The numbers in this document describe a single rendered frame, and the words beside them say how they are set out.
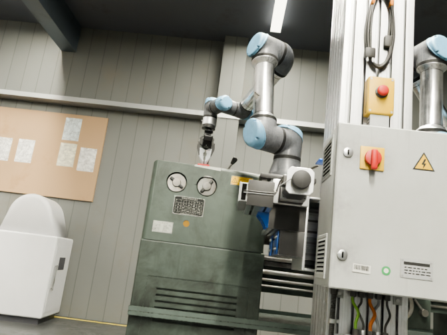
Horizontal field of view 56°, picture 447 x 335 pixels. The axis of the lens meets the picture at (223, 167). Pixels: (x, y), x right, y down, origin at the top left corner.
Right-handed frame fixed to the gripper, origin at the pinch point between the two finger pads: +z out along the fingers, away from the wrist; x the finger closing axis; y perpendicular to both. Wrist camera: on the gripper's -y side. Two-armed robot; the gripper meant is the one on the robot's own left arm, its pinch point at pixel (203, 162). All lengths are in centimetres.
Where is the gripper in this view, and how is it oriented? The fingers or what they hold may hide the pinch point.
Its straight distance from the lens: 215.8
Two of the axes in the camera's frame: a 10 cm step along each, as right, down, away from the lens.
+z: -1.2, 9.7, -2.2
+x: -9.9, -1.3, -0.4
